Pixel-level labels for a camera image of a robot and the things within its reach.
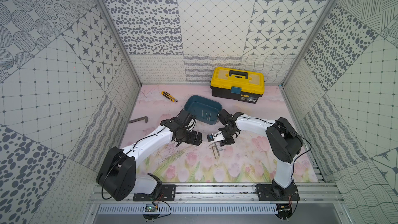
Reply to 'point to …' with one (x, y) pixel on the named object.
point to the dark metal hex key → (145, 118)
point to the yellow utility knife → (169, 96)
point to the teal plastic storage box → (205, 111)
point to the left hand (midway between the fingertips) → (195, 136)
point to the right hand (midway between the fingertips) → (223, 141)
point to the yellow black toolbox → (237, 84)
